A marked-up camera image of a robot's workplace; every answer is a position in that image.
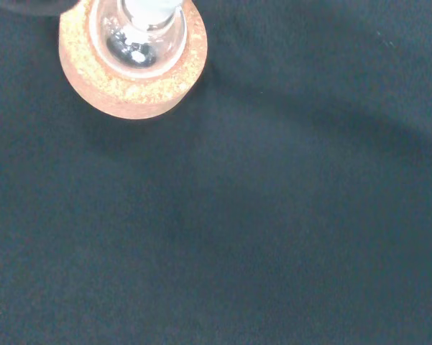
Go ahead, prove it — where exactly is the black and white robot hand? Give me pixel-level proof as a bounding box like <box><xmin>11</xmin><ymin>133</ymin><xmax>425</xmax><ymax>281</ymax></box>
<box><xmin>0</xmin><ymin>0</ymin><xmax>81</xmax><ymax>18</ymax></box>

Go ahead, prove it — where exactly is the glass round-bottom flask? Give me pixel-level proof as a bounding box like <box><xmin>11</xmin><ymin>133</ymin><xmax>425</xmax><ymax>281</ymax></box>
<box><xmin>88</xmin><ymin>0</ymin><xmax>188</xmax><ymax>79</ymax></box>

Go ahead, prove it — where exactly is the black bench cloth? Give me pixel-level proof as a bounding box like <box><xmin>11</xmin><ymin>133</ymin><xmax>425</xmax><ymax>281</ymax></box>
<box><xmin>0</xmin><ymin>0</ymin><xmax>432</xmax><ymax>345</ymax></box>

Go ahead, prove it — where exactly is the cork ring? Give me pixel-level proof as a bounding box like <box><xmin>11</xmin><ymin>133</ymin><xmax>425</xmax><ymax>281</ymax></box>
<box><xmin>58</xmin><ymin>0</ymin><xmax>208</xmax><ymax>121</ymax></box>

